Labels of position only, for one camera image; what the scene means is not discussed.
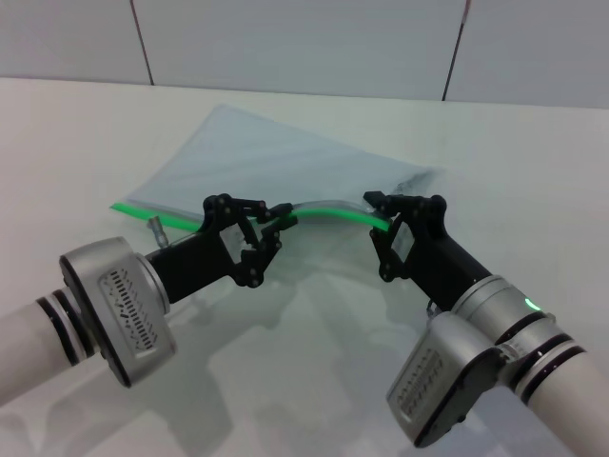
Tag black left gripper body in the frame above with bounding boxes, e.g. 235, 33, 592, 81
144, 192, 273, 305

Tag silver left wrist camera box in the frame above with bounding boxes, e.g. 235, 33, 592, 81
58, 235, 179, 388

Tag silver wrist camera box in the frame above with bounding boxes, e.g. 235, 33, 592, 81
385, 311, 506, 449
58, 235, 179, 388

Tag clear green-zipped document bag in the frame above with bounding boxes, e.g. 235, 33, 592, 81
108, 104, 449, 239

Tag black cable with metal plug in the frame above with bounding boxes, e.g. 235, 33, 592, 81
147, 215, 171, 248

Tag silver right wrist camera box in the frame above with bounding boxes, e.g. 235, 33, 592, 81
385, 311, 506, 449

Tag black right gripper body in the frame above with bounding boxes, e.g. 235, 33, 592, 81
394, 193, 492, 311

